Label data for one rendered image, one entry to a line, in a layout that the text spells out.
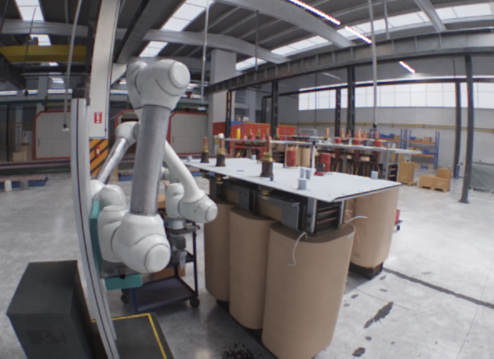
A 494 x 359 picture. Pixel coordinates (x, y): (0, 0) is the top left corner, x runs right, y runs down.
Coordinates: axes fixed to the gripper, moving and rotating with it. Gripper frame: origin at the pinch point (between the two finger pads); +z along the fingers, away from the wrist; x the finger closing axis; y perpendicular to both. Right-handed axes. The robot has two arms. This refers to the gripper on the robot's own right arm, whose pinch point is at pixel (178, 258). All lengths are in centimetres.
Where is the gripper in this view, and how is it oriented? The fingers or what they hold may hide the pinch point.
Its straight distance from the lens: 137.1
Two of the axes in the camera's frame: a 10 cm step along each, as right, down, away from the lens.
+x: 4.9, 1.3, -8.6
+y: -8.7, 0.4, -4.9
